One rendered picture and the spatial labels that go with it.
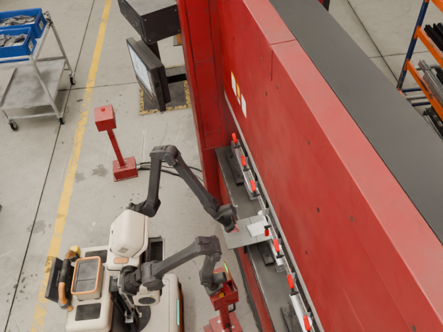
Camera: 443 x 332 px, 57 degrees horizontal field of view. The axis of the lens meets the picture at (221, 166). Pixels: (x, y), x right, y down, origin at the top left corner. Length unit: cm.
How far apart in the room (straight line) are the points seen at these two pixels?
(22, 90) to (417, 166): 470
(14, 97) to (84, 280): 305
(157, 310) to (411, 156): 233
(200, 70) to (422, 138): 171
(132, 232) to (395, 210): 142
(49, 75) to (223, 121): 293
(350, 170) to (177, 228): 281
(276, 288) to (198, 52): 146
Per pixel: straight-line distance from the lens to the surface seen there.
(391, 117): 124
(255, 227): 249
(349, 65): 141
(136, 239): 212
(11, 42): 483
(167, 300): 312
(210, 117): 289
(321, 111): 121
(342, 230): 126
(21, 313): 380
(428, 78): 417
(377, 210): 100
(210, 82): 270
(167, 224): 379
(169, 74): 331
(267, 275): 248
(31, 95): 516
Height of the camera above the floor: 309
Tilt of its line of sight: 48 degrees down
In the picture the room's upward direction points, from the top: 6 degrees counter-clockwise
